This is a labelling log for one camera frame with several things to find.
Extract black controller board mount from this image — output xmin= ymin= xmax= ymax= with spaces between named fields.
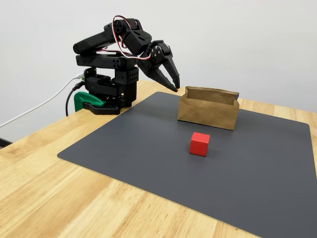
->
xmin=80 ymin=66 xmax=98 ymax=84

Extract white cable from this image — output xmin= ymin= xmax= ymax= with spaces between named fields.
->
xmin=0 ymin=73 xmax=84 ymax=128

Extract red cube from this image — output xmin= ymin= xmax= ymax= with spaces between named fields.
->
xmin=189 ymin=132 xmax=211 ymax=157

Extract red and white servo wires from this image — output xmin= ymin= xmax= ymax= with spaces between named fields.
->
xmin=94 ymin=15 xmax=152 ymax=60

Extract grey mat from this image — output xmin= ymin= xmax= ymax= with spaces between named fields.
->
xmin=57 ymin=91 xmax=317 ymax=238

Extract green table clamp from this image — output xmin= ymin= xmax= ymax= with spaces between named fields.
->
xmin=73 ymin=91 xmax=106 ymax=112

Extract brown paper bag tray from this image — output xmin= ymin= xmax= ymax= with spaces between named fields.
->
xmin=177 ymin=86 xmax=240 ymax=131

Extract black cable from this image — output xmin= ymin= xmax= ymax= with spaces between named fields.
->
xmin=65 ymin=82 xmax=85 ymax=117

